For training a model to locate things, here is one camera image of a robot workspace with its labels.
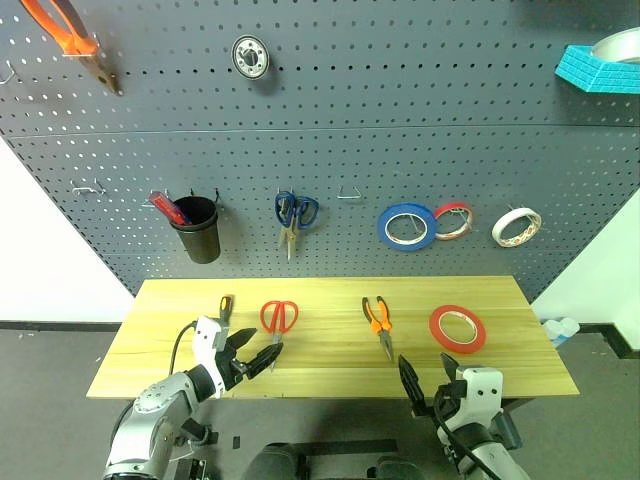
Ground blue tape roll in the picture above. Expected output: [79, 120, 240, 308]
[376, 201, 440, 252]

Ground cyan foam block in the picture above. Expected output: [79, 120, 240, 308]
[553, 44, 640, 96]

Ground large orange-handled pliers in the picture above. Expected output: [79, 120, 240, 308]
[19, 0, 123, 97]

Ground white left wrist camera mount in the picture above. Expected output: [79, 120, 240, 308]
[192, 315, 232, 394]

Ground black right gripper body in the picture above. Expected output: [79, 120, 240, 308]
[412, 382, 461, 427]

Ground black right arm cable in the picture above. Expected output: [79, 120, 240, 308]
[433, 394, 484, 480]

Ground crumpled white plastic bag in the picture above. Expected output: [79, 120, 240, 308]
[541, 316, 582, 347]

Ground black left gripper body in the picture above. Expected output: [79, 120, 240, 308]
[215, 337, 247, 392]

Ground black plastic cup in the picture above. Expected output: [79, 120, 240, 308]
[169, 195, 222, 265]

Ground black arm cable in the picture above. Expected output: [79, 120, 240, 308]
[168, 322, 199, 376]
[433, 394, 484, 480]

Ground red and blue screwdriver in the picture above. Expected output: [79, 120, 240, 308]
[148, 191, 192, 226]

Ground dark rounded shape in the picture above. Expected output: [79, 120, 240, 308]
[243, 441, 312, 480]
[374, 453, 444, 480]

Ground red-handled scissors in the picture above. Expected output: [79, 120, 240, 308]
[259, 299, 300, 372]

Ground grey pegboard panel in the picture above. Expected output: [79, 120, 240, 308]
[0, 0, 640, 301]

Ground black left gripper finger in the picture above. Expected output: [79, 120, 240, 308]
[238, 343, 285, 381]
[227, 327, 258, 355]

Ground thin red tape roll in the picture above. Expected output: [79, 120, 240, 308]
[432, 201, 476, 242]

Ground black table base bar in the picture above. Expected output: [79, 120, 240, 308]
[298, 438, 400, 457]

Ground silver metal bowl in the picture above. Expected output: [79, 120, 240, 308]
[589, 27, 640, 66]

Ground orange and black needle-nose pliers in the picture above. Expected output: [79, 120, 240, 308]
[361, 295, 397, 363]

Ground white tape roll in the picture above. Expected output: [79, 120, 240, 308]
[490, 206, 543, 249]

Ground round silver metal wheel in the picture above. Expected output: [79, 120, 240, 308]
[230, 34, 272, 81]

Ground blue-handled scissors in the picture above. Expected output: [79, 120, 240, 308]
[273, 190, 321, 262]

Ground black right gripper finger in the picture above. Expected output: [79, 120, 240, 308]
[439, 352, 468, 397]
[397, 354, 430, 417]

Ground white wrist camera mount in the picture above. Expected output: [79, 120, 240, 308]
[444, 367, 504, 436]
[192, 315, 232, 394]

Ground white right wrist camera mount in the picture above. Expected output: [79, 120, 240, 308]
[444, 367, 504, 436]

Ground wide red tape roll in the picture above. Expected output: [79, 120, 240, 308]
[428, 304, 488, 356]

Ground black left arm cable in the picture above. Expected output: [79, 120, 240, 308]
[168, 322, 199, 376]

